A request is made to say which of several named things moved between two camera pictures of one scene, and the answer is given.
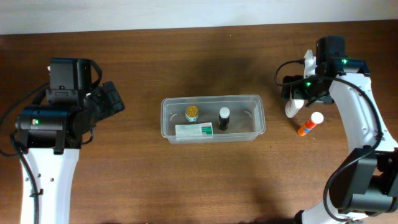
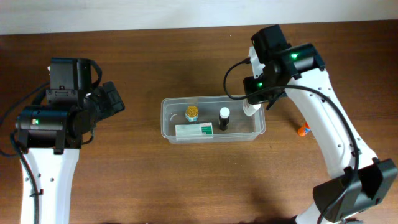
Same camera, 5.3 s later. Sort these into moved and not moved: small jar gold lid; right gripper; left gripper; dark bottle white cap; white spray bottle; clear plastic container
Moved: white spray bottle; right gripper
Not moved: small jar gold lid; clear plastic container; left gripper; dark bottle white cap
